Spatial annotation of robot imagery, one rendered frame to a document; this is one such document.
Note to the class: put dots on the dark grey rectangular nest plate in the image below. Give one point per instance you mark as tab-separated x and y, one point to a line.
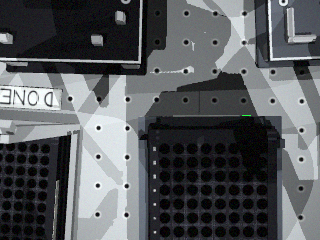
287	33

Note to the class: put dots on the black regrip nest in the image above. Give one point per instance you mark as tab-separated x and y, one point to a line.
106	37

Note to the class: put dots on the grey perforated breadboard table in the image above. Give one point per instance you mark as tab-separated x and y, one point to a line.
200	60

